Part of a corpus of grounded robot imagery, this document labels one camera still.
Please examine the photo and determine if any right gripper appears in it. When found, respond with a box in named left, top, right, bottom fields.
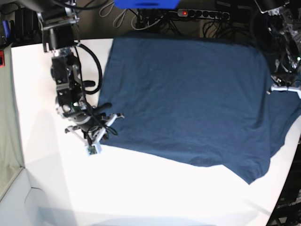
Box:
left=64, top=113, right=124, bottom=146

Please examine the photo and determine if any grey-green fabric curtain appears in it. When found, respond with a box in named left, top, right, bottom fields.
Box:
left=0, top=46, right=24, bottom=200

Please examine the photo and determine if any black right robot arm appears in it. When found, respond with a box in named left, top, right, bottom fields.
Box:
left=21, top=0, right=123, bottom=151

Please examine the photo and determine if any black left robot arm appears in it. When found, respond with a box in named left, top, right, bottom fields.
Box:
left=255, top=0, right=301, bottom=97

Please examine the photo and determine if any black power strip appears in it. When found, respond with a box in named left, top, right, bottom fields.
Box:
left=177, top=9, right=230, bottom=20

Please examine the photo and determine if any blue cylinder object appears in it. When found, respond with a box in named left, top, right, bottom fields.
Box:
left=2, top=20, right=11, bottom=39

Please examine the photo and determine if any blue plastic bin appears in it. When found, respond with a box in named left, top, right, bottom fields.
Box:
left=114, top=0, right=180, bottom=9

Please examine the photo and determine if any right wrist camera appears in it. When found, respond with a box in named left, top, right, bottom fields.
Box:
left=85, top=143, right=102, bottom=156

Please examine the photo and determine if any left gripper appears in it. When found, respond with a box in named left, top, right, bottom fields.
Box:
left=267, top=72, right=301, bottom=94

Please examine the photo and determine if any white cable loop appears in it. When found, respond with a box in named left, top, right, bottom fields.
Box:
left=99, top=4, right=137, bottom=29

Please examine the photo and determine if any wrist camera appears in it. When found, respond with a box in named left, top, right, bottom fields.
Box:
left=85, top=143, right=102, bottom=156
left=296, top=89, right=301, bottom=99

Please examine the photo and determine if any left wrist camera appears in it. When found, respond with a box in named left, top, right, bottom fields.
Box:
left=296, top=89, right=301, bottom=99

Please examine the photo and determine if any dark blue t-shirt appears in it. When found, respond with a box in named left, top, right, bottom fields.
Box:
left=99, top=34, right=301, bottom=184

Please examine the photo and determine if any red box object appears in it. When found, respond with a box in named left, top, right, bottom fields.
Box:
left=0, top=50, right=5, bottom=68

